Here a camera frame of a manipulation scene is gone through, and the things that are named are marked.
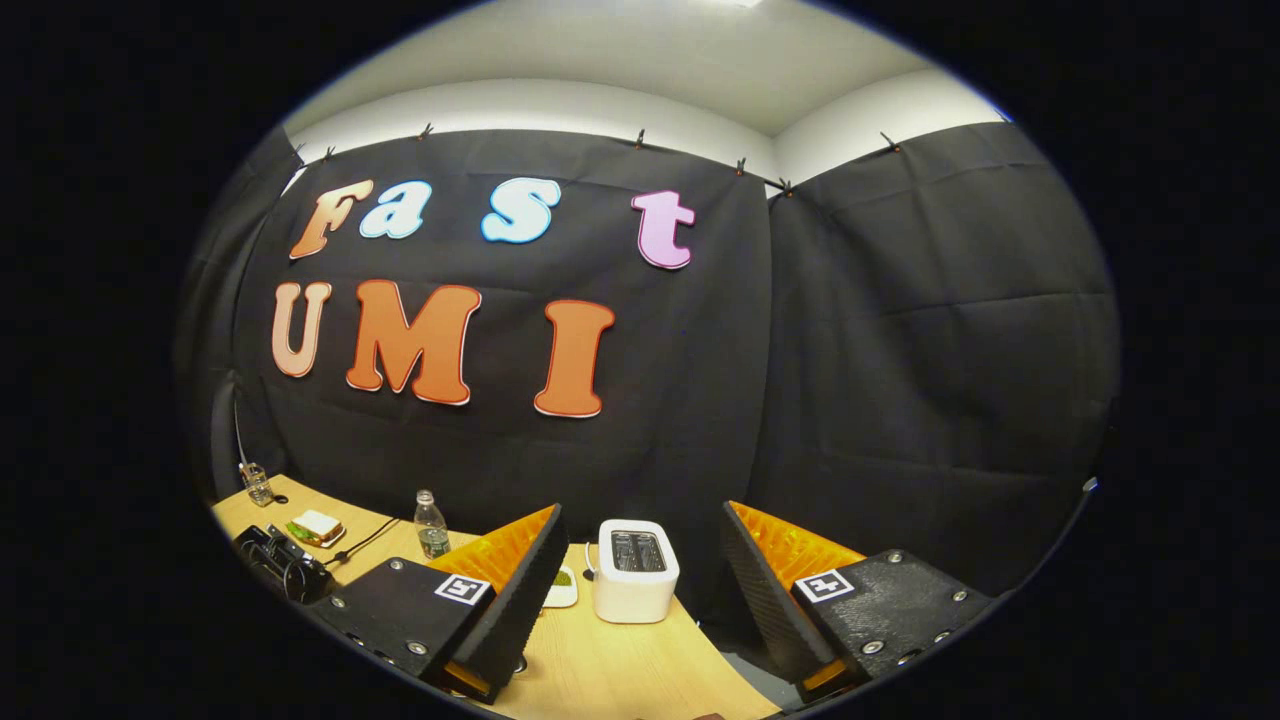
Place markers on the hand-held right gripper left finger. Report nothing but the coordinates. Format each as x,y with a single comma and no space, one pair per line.
525,600

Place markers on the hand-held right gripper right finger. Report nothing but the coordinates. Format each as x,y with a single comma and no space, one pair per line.
765,610

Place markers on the black induction cooktop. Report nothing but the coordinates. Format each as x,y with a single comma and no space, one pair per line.
285,568

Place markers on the white divided bean tray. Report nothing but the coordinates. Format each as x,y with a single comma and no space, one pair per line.
562,597

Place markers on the white toaster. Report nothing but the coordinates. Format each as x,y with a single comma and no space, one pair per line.
635,598

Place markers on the clear plastic water bottle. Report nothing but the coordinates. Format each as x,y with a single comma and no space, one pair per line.
432,535

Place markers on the toast sandwich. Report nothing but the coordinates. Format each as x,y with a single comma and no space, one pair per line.
318,527

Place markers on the small glass jar holder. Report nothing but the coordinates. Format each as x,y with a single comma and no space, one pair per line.
258,488

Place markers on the dark chair back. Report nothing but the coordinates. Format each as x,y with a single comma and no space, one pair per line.
222,440

